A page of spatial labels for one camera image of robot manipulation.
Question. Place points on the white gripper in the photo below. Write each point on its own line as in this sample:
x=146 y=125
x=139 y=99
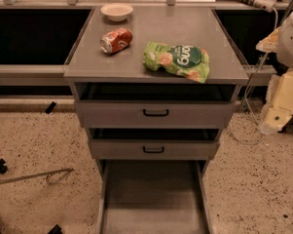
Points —
x=290 y=46

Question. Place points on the green rice chip bag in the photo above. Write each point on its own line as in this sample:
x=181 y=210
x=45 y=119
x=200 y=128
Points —
x=182 y=60

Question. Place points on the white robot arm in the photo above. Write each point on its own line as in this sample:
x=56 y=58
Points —
x=280 y=41

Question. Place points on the grey drawer cabinet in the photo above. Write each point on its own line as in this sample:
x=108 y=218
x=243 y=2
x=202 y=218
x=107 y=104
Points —
x=169 y=25

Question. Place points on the bottom drawer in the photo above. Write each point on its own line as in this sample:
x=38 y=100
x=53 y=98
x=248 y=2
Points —
x=153 y=197

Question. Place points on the drawer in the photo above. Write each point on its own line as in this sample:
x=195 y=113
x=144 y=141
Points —
x=153 y=144
x=153 y=197
x=133 y=105

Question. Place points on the middle drawer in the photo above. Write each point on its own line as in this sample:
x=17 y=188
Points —
x=153 y=144

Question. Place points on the top drawer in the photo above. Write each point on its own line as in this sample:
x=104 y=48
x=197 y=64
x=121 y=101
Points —
x=133 y=105

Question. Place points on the orange soda can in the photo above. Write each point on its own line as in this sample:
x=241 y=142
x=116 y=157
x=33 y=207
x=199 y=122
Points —
x=115 y=40

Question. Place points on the white bowl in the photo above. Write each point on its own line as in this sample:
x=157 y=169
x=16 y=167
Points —
x=116 y=11

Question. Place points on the metal rod on floor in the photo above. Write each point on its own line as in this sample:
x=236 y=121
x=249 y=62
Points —
x=26 y=177

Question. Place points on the black top drawer handle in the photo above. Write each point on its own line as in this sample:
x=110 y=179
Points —
x=155 y=113

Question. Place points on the black drawer handle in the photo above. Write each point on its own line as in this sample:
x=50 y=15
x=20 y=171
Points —
x=155 y=113
x=153 y=150

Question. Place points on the black middle drawer handle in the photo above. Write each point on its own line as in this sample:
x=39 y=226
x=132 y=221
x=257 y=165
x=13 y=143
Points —
x=153 y=150

